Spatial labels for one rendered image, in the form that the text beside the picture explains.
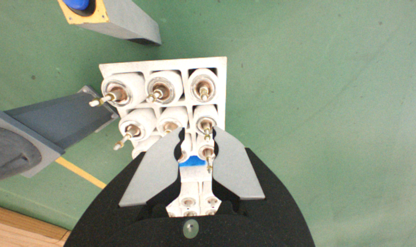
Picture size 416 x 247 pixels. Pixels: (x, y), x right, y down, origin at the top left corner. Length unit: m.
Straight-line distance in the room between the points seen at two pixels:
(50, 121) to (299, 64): 0.99
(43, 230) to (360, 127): 2.61
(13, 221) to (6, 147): 1.45
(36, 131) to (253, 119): 0.83
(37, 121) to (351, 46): 1.21
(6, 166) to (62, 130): 0.13
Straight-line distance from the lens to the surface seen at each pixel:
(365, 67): 0.99
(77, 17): 0.35
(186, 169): 0.71
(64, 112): 0.66
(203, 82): 0.33
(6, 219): 1.99
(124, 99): 0.41
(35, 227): 2.01
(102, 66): 0.50
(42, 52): 0.88
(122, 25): 0.36
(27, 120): 0.61
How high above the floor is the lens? 0.58
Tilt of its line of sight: 62 degrees down
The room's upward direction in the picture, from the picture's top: 174 degrees clockwise
